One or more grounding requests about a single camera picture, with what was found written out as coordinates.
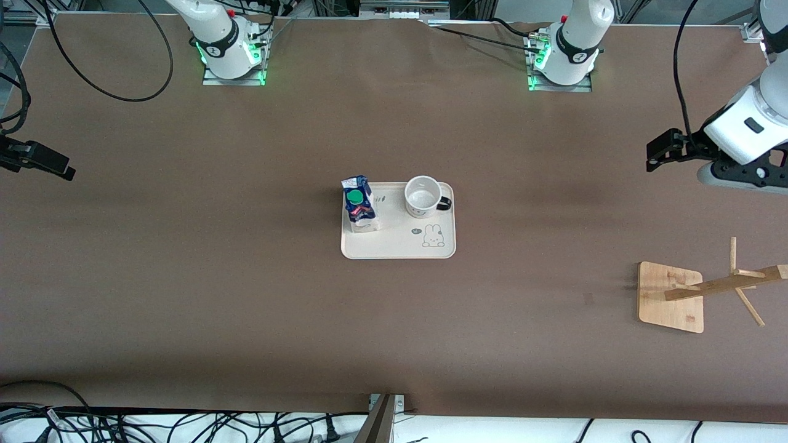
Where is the black floor cable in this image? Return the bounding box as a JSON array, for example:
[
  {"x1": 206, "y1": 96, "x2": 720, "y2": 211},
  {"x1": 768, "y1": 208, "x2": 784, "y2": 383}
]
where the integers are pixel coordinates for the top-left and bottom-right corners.
[{"x1": 0, "y1": 380, "x2": 94, "y2": 426}]

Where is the black base cable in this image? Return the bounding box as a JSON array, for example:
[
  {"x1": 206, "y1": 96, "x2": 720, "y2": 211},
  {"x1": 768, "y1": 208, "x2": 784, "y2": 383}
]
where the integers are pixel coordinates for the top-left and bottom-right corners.
[{"x1": 424, "y1": 20, "x2": 546, "y2": 57}]

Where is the silver aluminium rail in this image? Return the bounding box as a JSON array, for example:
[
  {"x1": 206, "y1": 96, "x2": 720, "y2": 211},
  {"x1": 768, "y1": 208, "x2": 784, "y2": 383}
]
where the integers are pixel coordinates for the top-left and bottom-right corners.
[{"x1": 359, "y1": 0, "x2": 451, "y2": 18}]

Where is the wooden cup stand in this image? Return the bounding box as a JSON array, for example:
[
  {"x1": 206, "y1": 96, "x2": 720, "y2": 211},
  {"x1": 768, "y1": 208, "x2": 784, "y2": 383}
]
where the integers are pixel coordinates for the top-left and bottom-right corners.
[{"x1": 638, "y1": 237, "x2": 788, "y2": 334}]

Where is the grey metal beam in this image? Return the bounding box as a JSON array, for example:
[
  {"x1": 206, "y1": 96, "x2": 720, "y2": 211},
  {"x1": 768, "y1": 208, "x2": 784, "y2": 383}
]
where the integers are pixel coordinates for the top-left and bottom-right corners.
[{"x1": 354, "y1": 394, "x2": 396, "y2": 443}]

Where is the beige rabbit print tray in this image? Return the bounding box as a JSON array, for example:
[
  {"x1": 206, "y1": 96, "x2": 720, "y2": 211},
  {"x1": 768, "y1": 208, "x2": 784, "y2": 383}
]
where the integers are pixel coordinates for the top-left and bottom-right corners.
[{"x1": 341, "y1": 182, "x2": 457, "y2": 260}]

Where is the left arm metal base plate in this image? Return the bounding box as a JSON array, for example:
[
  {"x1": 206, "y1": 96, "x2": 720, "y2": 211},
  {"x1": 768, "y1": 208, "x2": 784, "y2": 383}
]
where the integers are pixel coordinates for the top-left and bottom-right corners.
[{"x1": 523, "y1": 31, "x2": 593, "y2": 93}]

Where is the white smiley face cup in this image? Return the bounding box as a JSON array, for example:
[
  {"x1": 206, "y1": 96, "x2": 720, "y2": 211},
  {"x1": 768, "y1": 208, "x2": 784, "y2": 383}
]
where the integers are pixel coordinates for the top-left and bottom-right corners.
[{"x1": 404, "y1": 175, "x2": 452, "y2": 219}]

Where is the small metal bracket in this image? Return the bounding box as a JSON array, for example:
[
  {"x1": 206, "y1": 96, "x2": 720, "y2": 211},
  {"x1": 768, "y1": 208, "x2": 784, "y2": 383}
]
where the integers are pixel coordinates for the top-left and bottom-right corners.
[{"x1": 368, "y1": 393, "x2": 406, "y2": 414}]

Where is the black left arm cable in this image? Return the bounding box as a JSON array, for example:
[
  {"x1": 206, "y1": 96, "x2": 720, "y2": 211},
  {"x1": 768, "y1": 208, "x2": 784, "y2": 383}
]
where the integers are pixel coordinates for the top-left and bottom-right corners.
[{"x1": 674, "y1": 0, "x2": 702, "y2": 137}]

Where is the blue white milk carton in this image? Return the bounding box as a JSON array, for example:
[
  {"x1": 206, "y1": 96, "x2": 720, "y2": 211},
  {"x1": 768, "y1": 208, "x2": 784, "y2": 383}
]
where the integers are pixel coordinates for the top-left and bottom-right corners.
[{"x1": 341, "y1": 175, "x2": 380, "y2": 233}]

